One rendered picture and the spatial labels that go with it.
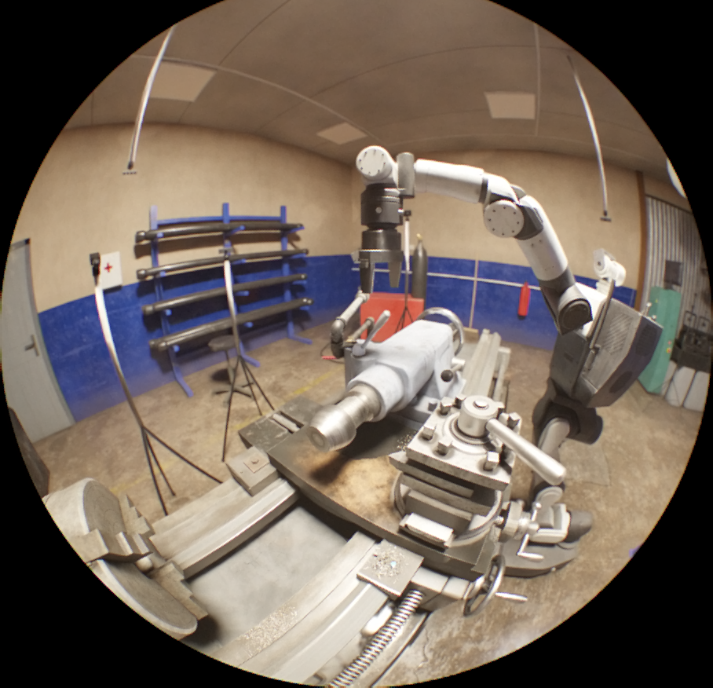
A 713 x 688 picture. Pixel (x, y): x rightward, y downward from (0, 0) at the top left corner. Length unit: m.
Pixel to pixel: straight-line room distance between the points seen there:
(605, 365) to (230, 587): 1.07
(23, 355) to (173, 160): 2.91
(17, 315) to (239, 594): 3.31
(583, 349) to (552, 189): 4.04
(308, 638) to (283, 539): 0.33
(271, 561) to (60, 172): 3.73
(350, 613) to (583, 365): 0.78
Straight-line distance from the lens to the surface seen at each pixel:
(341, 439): 0.45
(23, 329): 3.53
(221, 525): 0.68
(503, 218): 0.48
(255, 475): 0.71
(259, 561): 0.75
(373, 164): 0.49
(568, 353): 0.78
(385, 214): 0.48
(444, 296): 4.61
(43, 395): 3.65
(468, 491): 0.42
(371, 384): 0.52
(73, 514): 0.35
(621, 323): 0.71
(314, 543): 0.75
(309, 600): 0.59
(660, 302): 4.37
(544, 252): 0.55
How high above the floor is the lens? 1.41
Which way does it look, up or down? 19 degrees down
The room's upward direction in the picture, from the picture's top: 1 degrees counter-clockwise
